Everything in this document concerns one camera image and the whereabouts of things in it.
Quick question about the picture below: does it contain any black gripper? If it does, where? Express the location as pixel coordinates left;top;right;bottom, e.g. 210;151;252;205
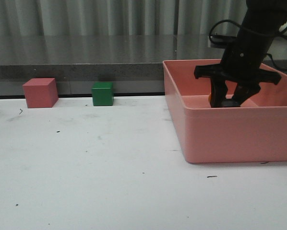
194;44;281;108

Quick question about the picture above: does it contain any yellow mushroom push button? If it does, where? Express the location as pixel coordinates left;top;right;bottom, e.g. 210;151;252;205
208;94;240;108

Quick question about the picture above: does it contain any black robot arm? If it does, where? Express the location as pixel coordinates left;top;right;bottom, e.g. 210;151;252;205
194;0;287;108

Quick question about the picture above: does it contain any pink plastic bin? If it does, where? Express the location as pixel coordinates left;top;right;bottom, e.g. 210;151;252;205
163;59;287;163

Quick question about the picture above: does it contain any green cube block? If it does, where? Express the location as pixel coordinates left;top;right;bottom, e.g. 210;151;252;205
91;82;114;106

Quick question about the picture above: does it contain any pink cube block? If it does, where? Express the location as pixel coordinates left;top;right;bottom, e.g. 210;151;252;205
23;78;59;108

